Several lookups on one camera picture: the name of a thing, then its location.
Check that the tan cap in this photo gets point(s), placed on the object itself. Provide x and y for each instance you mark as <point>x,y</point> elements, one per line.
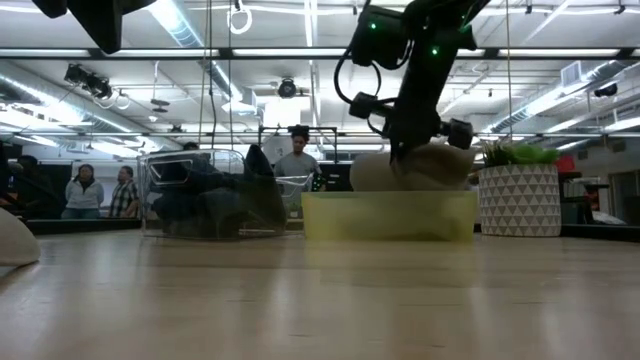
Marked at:
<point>15,240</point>
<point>430,170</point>

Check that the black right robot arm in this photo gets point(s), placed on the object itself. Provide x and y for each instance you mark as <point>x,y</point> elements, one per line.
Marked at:
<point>450,20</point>

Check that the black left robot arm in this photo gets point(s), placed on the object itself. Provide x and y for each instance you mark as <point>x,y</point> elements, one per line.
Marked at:
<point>100,20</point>

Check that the yellow plastic bin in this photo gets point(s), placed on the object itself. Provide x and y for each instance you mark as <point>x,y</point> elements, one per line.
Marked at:
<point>390,215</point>

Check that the person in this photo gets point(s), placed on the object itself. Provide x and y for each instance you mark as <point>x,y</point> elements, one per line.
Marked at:
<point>82,197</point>
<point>124,197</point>
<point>297,162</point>
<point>22,180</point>

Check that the succulent in white patterned pot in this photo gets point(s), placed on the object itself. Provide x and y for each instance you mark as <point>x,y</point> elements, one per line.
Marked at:
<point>520,200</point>

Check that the clear plastic bin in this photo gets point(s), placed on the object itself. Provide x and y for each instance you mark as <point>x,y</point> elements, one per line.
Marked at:
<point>150,200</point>

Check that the black overhead beam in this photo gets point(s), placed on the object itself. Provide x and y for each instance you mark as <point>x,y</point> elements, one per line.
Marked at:
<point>150,52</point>

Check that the black ceiling spotlight cluster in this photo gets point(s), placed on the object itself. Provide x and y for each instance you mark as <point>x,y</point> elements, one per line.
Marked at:
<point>90,82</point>

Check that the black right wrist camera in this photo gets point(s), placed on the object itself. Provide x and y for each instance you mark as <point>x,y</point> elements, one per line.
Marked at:
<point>377,37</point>

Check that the black round overhead camera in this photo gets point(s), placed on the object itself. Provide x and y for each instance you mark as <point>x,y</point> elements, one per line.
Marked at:
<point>287,88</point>

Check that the black aluminium table frame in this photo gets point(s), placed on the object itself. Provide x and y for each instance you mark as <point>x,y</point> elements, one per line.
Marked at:
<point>75,226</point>

